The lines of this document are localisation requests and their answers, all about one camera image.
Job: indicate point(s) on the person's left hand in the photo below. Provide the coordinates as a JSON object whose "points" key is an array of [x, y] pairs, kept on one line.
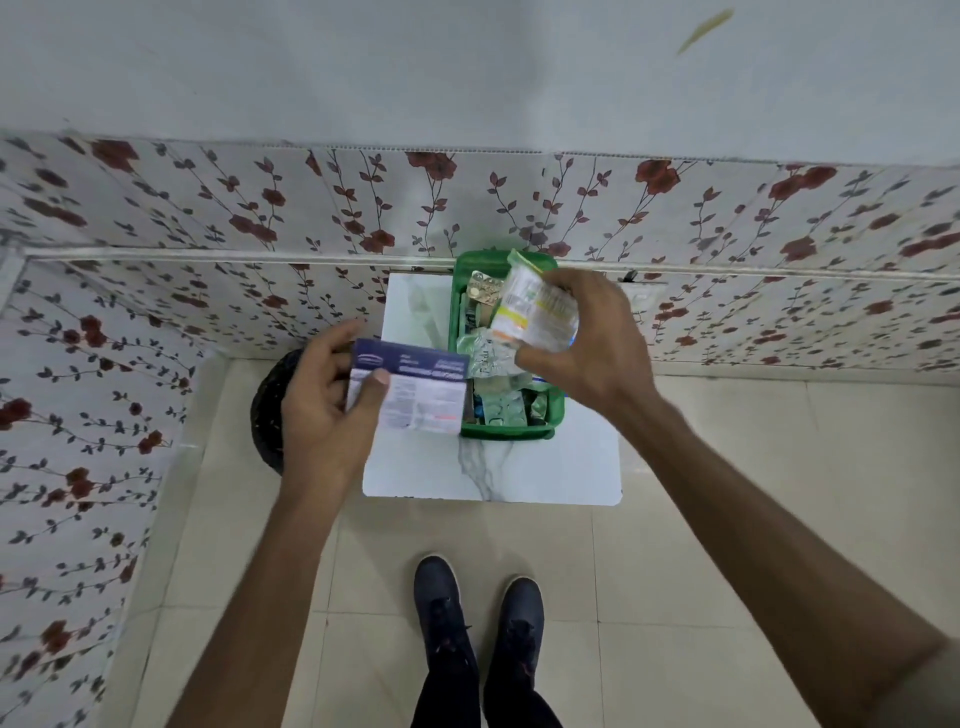
{"points": [[319, 420]]}

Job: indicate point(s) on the person's right hand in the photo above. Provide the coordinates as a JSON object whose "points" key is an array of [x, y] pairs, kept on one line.
{"points": [[600, 352]]}

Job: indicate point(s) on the person's right thumb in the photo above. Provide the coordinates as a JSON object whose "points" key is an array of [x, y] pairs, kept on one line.
{"points": [[540, 360]]}

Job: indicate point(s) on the person's left thumb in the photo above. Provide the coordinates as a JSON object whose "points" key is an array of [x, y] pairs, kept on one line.
{"points": [[373, 394]]}

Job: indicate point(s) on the blue and white medicine box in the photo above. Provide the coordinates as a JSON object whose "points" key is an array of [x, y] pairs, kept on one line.
{"points": [[420, 390]]}

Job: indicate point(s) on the white medicine packet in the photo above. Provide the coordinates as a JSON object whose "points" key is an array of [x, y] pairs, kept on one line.
{"points": [[532, 307]]}

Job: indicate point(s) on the person's left forearm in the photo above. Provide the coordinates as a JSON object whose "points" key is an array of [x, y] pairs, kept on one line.
{"points": [[262, 607]]}

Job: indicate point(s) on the person's right forearm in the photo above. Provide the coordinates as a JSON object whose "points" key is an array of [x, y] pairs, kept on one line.
{"points": [[765, 555]]}

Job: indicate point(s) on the pile of medicine blister strips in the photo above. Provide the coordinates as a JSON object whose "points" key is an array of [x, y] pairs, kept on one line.
{"points": [[499, 401]]}

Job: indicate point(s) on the green plastic basket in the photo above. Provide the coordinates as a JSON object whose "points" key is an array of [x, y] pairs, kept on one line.
{"points": [[551, 424]]}

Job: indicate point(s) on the black waste bin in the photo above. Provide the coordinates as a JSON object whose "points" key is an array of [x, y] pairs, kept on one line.
{"points": [[266, 412]]}

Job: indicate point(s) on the dark blue left shoe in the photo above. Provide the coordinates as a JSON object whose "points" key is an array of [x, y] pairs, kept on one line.
{"points": [[442, 607]]}

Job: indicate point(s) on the dark blue shoe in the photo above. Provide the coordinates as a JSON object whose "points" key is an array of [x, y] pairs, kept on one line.
{"points": [[442, 607], [521, 622]]}

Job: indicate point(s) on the dark blue right shoe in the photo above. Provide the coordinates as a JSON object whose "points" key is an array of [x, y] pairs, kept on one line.
{"points": [[521, 622]]}

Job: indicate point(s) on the black trousers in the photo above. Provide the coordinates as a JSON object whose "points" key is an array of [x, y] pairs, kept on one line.
{"points": [[457, 697]]}

